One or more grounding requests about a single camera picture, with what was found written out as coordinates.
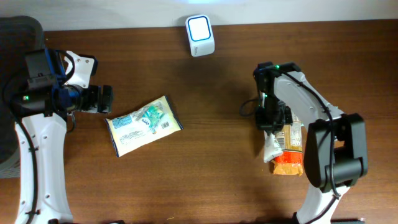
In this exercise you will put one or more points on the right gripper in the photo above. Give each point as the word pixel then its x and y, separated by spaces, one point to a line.
pixel 272 127

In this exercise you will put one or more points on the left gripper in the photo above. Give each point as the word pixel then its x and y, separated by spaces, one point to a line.
pixel 96 104

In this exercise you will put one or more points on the white shampoo tube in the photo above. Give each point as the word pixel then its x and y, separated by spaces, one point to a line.
pixel 273 146

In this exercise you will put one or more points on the cream snack bag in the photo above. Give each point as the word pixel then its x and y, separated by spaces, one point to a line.
pixel 129 133

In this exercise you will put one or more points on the orange spaghetti packet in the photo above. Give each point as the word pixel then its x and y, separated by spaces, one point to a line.
pixel 290 140

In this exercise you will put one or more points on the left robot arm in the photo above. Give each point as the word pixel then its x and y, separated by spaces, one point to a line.
pixel 58 85

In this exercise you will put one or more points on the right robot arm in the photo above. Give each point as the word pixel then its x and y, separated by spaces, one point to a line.
pixel 335 155

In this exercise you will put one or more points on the white barcode scanner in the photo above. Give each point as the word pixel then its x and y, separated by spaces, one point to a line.
pixel 200 35

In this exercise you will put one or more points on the grey plastic basket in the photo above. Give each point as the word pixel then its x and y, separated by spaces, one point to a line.
pixel 19 35

